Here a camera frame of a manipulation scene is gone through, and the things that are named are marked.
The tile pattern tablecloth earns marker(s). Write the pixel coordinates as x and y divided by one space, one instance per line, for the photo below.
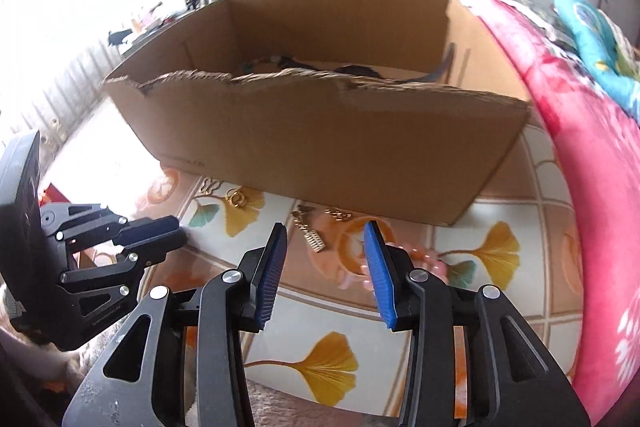
500 287

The grey patterned pillow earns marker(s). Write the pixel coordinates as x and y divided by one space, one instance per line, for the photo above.
530 7

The light blue pillow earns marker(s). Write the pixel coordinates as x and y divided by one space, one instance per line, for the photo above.
600 42

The gold butterfly charm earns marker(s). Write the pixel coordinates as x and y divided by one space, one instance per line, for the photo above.
207 187

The pink floral blanket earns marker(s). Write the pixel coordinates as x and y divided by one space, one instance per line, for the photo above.
575 157

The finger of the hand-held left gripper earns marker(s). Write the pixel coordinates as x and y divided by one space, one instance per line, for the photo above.
125 268
150 228

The small gold link charm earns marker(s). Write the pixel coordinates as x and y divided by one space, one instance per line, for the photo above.
337 214

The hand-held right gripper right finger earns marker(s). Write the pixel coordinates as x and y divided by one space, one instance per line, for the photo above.
380 279

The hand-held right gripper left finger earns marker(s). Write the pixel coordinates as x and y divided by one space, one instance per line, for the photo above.
270 282

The torn cardboard box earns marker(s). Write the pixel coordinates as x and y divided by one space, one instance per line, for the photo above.
325 147

